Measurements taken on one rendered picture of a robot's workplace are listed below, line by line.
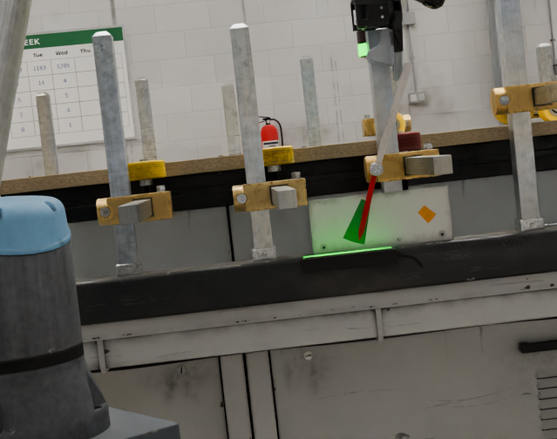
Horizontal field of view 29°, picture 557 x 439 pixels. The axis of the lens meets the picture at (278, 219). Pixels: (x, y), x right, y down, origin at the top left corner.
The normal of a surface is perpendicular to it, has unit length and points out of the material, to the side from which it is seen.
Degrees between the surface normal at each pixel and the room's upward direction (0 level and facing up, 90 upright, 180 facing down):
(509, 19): 90
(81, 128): 90
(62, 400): 70
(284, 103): 90
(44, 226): 86
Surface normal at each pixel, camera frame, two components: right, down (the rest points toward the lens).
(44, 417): 0.40, -0.34
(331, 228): 0.04, 0.05
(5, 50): 0.83, 0.02
